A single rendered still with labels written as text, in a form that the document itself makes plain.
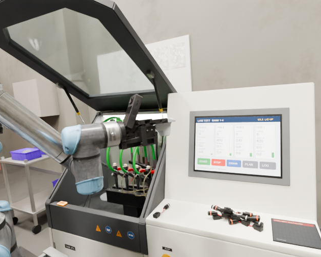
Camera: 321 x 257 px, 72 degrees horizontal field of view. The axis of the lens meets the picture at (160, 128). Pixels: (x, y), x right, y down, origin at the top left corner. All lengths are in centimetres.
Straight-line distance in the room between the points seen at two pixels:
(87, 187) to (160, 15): 283
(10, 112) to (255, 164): 98
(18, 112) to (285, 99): 104
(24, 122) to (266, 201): 101
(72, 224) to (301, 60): 241
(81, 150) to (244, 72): 229
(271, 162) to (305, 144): 16
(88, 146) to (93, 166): 6
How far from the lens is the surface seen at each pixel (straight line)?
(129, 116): 67
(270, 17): 275
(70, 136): 61
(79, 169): 64
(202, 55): 287
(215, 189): 119
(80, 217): 139
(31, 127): 73
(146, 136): 68
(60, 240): 161
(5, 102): 73
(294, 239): 103
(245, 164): 114
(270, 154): 114
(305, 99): 117
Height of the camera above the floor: 153
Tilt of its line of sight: 8 degrees down
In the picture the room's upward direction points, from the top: 4 degrees counter-clockwise
